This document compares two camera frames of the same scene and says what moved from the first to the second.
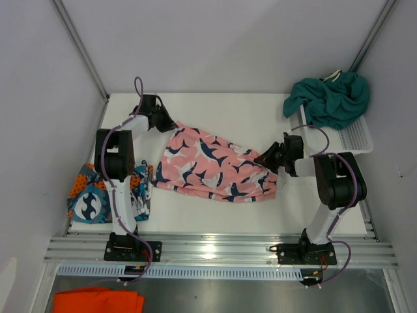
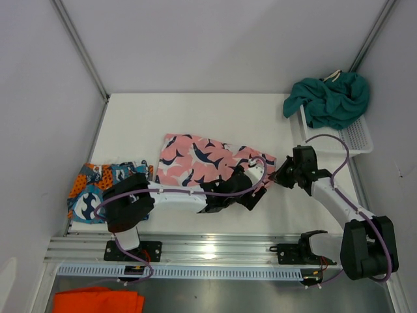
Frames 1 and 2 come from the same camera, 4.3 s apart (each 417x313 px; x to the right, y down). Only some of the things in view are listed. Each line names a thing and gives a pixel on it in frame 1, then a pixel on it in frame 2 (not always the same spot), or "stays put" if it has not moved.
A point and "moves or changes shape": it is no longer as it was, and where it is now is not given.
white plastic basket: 355,138 stays put
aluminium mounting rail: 66,250 stays put
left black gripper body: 163,122 -> 247,199
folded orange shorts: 98,300 stays put
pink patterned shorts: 195,163 moves or changes shape
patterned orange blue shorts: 89,199 stays put
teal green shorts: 334,102 stays put
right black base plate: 305,253 stays put
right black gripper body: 275,157 -> 286,175
